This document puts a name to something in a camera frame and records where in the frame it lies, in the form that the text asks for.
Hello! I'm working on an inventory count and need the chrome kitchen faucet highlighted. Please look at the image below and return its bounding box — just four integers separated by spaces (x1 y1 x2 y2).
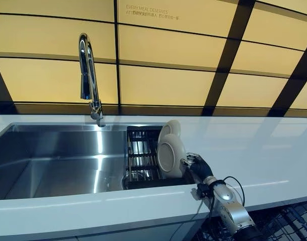
78 32 106 128

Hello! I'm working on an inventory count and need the stainless steel sink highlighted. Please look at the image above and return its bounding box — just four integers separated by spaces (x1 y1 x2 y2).
0 122 196 200

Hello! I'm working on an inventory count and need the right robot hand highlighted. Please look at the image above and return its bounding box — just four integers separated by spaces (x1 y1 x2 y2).
181 152 214 180

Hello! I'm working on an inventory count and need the large beige plate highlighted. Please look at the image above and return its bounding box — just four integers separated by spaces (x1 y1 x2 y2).
157 134 187 179

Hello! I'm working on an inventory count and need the black sink drying rack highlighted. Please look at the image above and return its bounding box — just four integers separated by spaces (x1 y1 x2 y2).
123 125 196 190

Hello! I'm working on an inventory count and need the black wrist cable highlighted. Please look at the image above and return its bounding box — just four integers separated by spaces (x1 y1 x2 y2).
206 176 245 241

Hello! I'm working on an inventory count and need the small beige plate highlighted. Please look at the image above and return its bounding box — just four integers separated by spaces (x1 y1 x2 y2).
160 119 182 138

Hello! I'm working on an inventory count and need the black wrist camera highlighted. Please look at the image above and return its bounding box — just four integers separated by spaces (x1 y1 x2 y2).
196 183 212 200

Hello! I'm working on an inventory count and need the black wire dishwasher rack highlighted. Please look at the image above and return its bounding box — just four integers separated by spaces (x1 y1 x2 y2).
193 200 307 241

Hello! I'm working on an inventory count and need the white cabinet front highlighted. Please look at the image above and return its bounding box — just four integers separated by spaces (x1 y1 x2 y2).
0 220 202 241

